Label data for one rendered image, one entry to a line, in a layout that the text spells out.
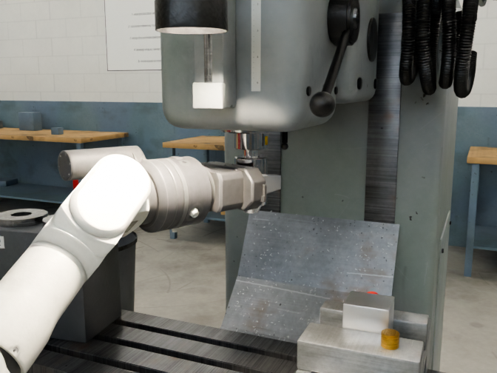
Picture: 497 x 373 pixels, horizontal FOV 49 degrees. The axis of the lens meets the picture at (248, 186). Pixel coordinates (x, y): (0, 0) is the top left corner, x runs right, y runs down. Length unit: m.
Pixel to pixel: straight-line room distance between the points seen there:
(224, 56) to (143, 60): 5.29
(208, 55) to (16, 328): 0.35
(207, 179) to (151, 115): 5.22
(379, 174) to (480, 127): 3.83
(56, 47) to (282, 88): 6.06
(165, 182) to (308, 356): 0.28
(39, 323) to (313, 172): 0.73
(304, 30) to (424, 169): 0.50
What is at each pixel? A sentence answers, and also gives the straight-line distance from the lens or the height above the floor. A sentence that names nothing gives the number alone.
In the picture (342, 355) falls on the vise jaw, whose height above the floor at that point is 1.04.
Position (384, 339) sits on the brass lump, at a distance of 0.71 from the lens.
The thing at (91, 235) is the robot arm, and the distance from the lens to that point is 0.55.
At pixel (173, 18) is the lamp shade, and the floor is 1.43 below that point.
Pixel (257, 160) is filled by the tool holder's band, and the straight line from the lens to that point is 0.75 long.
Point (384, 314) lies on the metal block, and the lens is 0.74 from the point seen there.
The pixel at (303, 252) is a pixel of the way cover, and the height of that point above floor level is 1.03.
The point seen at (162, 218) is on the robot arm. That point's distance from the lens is 0.64.
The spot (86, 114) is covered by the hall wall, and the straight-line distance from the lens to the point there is 6.39.
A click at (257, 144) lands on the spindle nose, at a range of 0.74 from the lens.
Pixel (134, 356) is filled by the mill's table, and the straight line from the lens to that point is 0.93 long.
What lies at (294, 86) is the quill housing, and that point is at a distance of 0.65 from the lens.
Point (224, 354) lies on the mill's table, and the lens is 0.92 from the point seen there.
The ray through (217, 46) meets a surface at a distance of 0.64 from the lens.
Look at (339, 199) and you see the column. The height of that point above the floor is 1.14.
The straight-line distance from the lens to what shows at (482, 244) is 4.34.
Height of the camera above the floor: 1.37
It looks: 10 degrees down
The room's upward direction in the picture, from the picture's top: straight up
